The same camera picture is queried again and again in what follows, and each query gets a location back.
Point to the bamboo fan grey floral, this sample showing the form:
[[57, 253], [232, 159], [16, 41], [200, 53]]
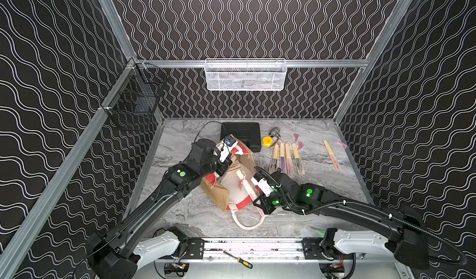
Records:
[[297, 146]]

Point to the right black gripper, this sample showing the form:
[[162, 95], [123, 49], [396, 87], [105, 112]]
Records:
[[263, 201]]

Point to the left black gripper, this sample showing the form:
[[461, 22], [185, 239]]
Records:
[[224, 163]]

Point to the yellow black handled screwdriver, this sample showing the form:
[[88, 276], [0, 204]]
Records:
[[239, 260]]

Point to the yellow thread seal tape spool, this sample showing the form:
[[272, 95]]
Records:
[[267, 141]]

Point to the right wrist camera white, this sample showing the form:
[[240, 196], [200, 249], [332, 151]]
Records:
[[263, 185]]

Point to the black plastic tool case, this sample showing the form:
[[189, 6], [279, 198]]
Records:
[[247, 132]]

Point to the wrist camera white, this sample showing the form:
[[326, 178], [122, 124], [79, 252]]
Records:
[[227, 145], [263, 185]]

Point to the steel ball valve brown handle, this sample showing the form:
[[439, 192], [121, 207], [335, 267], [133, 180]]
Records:
[[274, 134]]

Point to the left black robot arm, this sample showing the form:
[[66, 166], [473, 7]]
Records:
[[121, 251]]

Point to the white wire mesh basket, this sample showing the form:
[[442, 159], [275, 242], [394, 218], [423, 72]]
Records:
[[240, 74]]

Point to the bamboo fan purple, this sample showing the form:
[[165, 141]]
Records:
[[283, 158]]

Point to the red jute tote bag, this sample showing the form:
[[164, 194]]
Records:
[[226, 191]]

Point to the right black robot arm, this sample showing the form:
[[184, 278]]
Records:
[[406, 234]]

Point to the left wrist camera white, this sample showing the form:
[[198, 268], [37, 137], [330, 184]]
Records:
[[227, 145]]

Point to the bamboo fan pink stripe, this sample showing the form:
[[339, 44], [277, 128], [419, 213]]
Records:
[[331, 153]]

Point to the aluminium frame corner post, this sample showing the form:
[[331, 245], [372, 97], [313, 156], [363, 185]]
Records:
[[400, 9]]

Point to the bamboo fan floral white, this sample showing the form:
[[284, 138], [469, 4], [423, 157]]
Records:
[[273, 166]]

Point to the black wire mesh basket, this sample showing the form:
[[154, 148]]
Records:
[[134, 108]]

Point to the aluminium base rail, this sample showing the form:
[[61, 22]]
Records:
[[254, 250]]

